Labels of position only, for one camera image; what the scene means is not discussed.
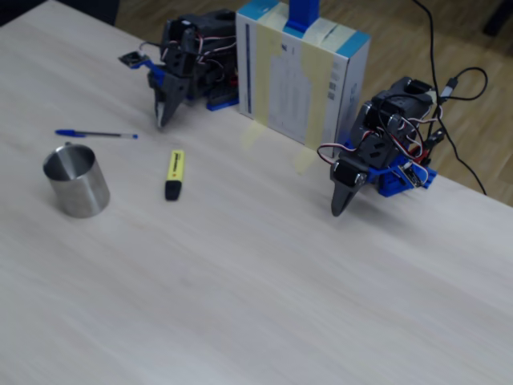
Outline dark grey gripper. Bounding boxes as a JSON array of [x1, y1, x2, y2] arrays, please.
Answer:
[[330, 157, 369, 218], [147, 63, 193, 130]]

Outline blue ballpoint pen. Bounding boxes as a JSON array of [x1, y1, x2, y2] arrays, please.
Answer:
[[55, 128, 139, 140]]

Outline silver metal cup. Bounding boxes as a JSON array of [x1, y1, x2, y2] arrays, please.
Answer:
[[42, 142, 111, 219]]

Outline yellow highlighter marker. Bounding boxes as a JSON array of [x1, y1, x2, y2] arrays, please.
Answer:
[[164, 149, 188, 202]]

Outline beige masking tape strip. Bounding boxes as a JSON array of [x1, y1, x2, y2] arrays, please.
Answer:
[[239, 10, 285, 156]]

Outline white and blue cardboard box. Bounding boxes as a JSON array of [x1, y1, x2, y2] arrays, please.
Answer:
[[235, 0, 372, 152]]

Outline black furniture leg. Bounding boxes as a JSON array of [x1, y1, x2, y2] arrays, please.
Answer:
[[483, 0, 513, 38]]

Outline wrist camera on blue mount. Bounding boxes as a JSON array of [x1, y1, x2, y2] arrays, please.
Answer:
[[366, 162, 430, 190], [119, 51, 168, 88]]

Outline blue robot base bracket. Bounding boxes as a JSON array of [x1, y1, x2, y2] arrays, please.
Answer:
[[376, 176, 438, 199], [206, 92, 240, 111]]

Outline red white servo wires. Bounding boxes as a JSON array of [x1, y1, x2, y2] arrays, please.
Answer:
[[317, 102, 444, 166], [191, 34, 238, 67]]

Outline black usb cable with plug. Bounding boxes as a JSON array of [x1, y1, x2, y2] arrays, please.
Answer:
[[430, 67, 489, 197]]

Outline blue camera post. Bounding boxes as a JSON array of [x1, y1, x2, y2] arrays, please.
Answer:
[[283, 0, 321, 39]]

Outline black power cable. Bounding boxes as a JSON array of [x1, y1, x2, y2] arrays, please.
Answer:
[[412, 0, 440, 93]]

